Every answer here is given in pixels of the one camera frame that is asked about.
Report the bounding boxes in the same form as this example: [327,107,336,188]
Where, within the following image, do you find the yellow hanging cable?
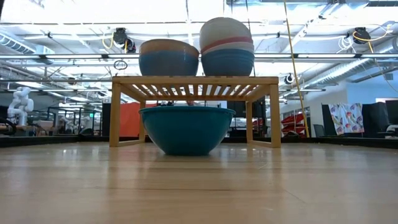
[282,0,310,138]

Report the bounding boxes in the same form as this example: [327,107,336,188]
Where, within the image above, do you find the black hanging cable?
[244,0,256,77]

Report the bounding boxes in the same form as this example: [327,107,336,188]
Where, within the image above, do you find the red storage bin rack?
[280,112,307,135]

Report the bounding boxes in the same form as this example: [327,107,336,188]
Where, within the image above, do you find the long ceiling light strip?
[0,52,398,60]

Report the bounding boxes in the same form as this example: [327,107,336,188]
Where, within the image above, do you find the black cabinet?
[362,101,390,139]

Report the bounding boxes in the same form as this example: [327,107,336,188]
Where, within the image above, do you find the pink bowl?
[200,35,254,54]

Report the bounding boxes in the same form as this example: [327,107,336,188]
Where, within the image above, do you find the pale blue bowl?
[138,49,200,77]

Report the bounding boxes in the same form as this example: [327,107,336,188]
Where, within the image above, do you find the white bowl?
[199,16,253,52]

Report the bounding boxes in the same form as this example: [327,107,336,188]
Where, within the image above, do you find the translucent orange bowl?
[139,38,200,58]

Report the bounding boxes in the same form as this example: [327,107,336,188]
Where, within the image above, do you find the orange partition panel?
[119,102,158,138]

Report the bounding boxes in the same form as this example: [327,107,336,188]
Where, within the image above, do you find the silver ventilation duct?
[0,30,56,56]

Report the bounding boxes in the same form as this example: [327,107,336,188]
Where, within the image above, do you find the floral cloth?
[328,103,365,136]

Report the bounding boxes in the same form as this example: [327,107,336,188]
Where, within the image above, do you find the teal bowl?
[138,106,236,157]

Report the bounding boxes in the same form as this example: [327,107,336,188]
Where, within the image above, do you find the black vacuum hose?
[0,119,17,136]

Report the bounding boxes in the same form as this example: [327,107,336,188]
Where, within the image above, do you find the wooden slatted shelf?
[108,75,282,149]

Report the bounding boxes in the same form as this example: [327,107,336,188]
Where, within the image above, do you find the black aluminium table frame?
[0,135,398,149]

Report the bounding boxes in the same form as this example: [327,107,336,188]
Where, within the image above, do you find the black monitor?
[226,100,267,119]

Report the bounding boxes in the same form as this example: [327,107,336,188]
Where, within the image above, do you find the black office chair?
[313,123,326,138]

